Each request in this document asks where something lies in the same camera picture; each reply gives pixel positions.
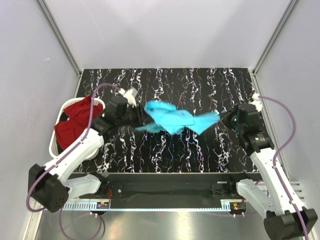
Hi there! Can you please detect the cyan t shirt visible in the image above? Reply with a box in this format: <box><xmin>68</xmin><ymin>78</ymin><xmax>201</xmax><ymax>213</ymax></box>
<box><xmin>136</xmin><ymin>101</ymin><xmax>221</xmax><ymax>135</ymax></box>

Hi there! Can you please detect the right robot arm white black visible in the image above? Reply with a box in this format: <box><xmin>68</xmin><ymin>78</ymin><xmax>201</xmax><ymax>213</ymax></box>
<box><xmin>220</xmin><ymin>103</ymin><xmax>318</xmax><ymax>240</ymax></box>

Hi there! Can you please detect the red t shirt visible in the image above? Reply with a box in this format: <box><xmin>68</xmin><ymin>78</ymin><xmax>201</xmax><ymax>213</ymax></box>
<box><xmin>54</xmin><ymin>96</ymin><xmax>92</xmax><ymax>154</ymax></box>

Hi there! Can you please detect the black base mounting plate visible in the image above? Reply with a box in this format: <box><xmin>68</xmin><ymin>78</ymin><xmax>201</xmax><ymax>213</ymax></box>
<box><xmin>81</xmin><ymin>173</ymin><xmax>250</xmax><ymax>202</ymax></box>

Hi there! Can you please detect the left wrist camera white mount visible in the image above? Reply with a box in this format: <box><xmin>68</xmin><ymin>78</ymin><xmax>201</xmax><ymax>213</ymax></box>
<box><xmin>118</xmin><ymin>87</ymin><xmax>138</xmax><ymax>107</ymax></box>

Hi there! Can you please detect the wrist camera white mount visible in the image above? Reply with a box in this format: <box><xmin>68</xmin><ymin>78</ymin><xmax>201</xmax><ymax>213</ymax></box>
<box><xmin>118</xmin><ymin>87</ymin><xmax>138</xmax><ymax>107</ymax></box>
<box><xmin>249</xmin><ymin>93</ymin><xmax>263</xmax><ymax>112</ymax></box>

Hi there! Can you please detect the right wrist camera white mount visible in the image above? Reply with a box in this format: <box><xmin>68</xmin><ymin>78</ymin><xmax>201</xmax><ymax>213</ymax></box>
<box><xmin>249</xmin><ymin>93</ymin><xmax>263</xmax><ymax>112</ymax></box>

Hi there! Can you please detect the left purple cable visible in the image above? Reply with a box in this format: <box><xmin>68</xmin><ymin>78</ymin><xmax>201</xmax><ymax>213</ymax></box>
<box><xmin>26</xmin><ymin>82</ymin><xmax>126</xmax><ymax>240</ymax></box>

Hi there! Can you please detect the slotted cable duct rail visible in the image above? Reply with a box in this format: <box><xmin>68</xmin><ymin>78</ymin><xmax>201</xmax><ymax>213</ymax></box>
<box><xmin>63</xmin><ymin>198</ymin><xmax>231</xmax><ymax>212</ymax></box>

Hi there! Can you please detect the right aluminium frame post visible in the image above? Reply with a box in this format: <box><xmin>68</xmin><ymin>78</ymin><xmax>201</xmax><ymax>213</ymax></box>
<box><xmin>252</xmin><ymin>0</ymin><xmax>300</xmax><ymax>75</ymax></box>

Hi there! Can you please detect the aluminium frame post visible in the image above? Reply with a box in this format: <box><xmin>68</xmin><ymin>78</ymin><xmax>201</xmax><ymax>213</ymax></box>
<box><xmin>252</xmin><ymin>0</ymin><xmax>300</xmax><ymax>75</ymax></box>
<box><xmin>34</xmin><ymin>0</ymin><xmax>83</xmax><ymax>77</ymax></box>

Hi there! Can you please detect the left aluminium frame post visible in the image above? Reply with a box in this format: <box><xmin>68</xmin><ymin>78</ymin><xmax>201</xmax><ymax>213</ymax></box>
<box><xmin>34</xmin><ymin>0</ymin><xmax>83</xmax><ymax>77</ymax></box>

